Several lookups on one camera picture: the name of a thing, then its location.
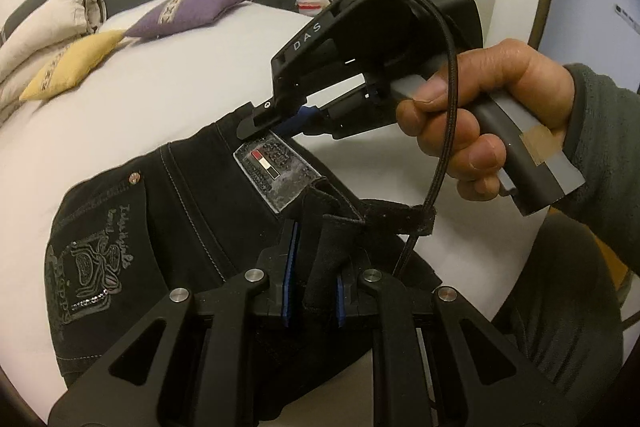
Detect white striped bucket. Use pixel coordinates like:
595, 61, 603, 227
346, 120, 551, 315
295, 0, 326, 17

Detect person's right forearm grey sleeve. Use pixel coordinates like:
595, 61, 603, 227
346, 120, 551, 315
559, 64, 640, 273

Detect black jeans pants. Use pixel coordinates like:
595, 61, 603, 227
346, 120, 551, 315
44, 106, 437, 425

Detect white pillow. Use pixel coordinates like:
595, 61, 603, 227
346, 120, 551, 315
98, 6, 150, 34

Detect yellow patterned cushion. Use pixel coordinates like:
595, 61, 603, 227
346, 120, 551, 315
20, 30, 125, 102

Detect person's dark trouser leg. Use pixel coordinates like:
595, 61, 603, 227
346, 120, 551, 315
492, 212, 623, 426

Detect purple patterned cushion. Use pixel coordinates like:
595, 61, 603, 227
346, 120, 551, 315
124, 0, 253, 39

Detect person's right hand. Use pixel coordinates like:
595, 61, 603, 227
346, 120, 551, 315
396, 39, 575, 202

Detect bed with white sheet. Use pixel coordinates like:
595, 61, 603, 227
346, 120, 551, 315
1, 3, 547, 421

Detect folded beige duvet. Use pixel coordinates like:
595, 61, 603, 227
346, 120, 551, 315
0, 0, 106, 124

